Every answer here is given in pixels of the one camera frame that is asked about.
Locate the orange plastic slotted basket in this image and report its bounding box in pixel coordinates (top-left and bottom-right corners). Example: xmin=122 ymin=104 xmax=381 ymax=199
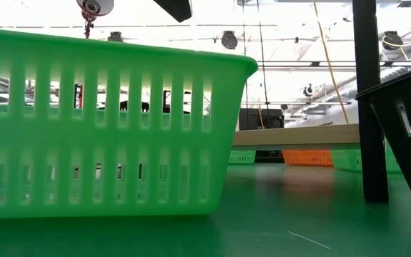
xmin=282 ymin=148 xmax=334 ymax=168

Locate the black plastic slotted basket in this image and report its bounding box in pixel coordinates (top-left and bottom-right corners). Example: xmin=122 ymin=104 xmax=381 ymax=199
xmin=355 ymin=63 xmax=411 ymax=215

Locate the red desk lamp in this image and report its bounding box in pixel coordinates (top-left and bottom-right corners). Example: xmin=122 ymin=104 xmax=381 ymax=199
xmin=73 ymin=0 xmax=116 ymax=110

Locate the green table mat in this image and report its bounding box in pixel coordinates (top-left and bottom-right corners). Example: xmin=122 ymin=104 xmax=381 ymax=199
xmin=0 ymin=163 xmax=411 ymax=257

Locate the black hanging cable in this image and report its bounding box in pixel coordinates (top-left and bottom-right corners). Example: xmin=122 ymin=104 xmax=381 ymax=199
xmin=256 ymin=0 xmax=269 ymax=110

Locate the yellow hanging cable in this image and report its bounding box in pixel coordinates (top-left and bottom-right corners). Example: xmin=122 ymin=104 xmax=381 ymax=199
xmin=312 ymin=0 xmax=350 ymax=125

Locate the silver ventilation duct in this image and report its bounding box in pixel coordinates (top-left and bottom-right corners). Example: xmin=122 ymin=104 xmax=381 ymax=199
xmin=285 ymin=24 xmax=411 ymax=115

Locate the wooden shelf with black frame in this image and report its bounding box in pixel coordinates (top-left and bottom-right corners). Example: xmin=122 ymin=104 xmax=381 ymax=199
xmin=232 ymin=0 xmax=390 ymax=204

